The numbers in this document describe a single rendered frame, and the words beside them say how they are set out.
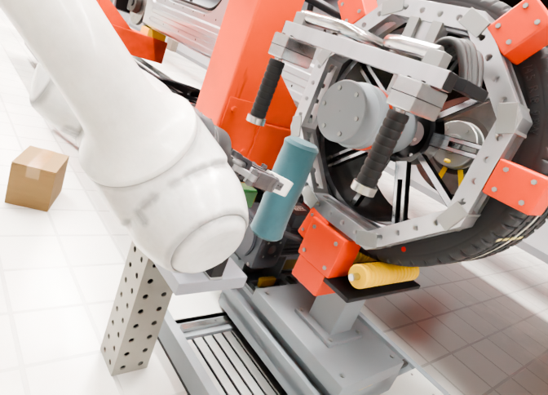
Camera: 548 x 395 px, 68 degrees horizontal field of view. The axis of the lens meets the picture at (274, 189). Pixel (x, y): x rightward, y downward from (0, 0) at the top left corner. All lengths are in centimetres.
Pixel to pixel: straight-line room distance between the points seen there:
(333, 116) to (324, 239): 33
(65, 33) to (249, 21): 101
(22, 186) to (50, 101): 144
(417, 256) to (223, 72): 78
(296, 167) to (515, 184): 45
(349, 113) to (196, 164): 55
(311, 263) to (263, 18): 71
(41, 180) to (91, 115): 154
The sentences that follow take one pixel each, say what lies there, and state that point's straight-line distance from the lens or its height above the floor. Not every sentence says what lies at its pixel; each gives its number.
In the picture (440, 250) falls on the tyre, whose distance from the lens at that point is 98.
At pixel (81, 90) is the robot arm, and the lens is 31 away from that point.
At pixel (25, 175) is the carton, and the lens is 186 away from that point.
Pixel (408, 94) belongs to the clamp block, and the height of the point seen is 93.
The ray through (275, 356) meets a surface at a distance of 126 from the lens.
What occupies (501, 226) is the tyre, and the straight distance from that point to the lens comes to 93.
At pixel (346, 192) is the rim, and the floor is 63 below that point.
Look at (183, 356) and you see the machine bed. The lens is 125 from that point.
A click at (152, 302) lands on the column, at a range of 112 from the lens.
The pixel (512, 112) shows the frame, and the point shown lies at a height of 96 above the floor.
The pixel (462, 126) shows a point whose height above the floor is 91.
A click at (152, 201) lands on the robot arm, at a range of 33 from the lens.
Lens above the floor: 91
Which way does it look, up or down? 18 degrees down
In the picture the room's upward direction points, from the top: 22 degrees clockwise
